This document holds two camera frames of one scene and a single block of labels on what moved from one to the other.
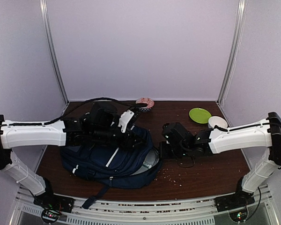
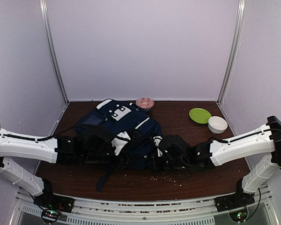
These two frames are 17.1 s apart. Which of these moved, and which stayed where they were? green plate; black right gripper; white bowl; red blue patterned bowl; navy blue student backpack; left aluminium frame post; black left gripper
Moved: navy blue student backpack; black left gripper; black right gripper
Stayed: left aluminium frame post; red blue patterned bowl; white bowl; green plate
